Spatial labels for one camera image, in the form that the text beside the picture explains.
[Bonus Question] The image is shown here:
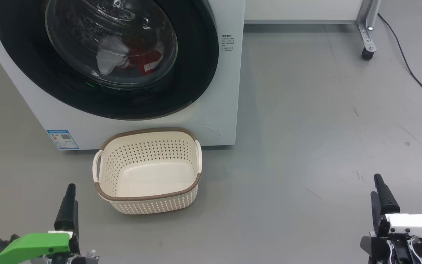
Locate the red and white garment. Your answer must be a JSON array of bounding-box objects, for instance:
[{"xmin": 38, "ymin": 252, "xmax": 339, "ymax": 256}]
[{"xmin": 97, "ymin": 36, "xmax": 164, "ymax": 76}]

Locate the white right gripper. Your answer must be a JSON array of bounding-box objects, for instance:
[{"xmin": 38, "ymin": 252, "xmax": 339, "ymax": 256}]
[{"xmin": 360, "ymin": 174, "xmax": 422, "ymax": 264}]

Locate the white front-load washing machine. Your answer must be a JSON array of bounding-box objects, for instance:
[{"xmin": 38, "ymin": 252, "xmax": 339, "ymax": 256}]
[{"xmin": 0, "ymin": 0, "xmax": 245, "ymax": 151}]

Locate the black floor cable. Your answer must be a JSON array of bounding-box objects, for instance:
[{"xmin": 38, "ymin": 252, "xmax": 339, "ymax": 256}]
[{"xmin": 378, "ymin": 13, "xmax": 422, "ymax": 115}]

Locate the cream perforated laundry basket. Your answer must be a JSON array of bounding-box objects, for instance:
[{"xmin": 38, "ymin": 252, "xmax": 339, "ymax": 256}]
[{"xmin": 92, "ymin": 128, "xmax": 202, "ymax": 215}]

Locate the blue energy label sticker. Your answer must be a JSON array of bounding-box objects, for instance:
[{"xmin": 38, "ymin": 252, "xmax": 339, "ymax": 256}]
[{"xmin": 47, "ymin": 129, "xmax": 79, "ymax": 150}]

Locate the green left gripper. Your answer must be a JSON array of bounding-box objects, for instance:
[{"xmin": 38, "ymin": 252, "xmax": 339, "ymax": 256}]
[{"xmin": 0, "ymin": 184, "xmax": 99, "ymax": 264}]

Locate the white partition panel on castors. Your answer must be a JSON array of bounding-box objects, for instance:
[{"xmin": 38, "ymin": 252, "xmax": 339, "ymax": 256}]
[{"xmin": 244, "ymin": 0, "xmax": 381, "ymax": 61}]

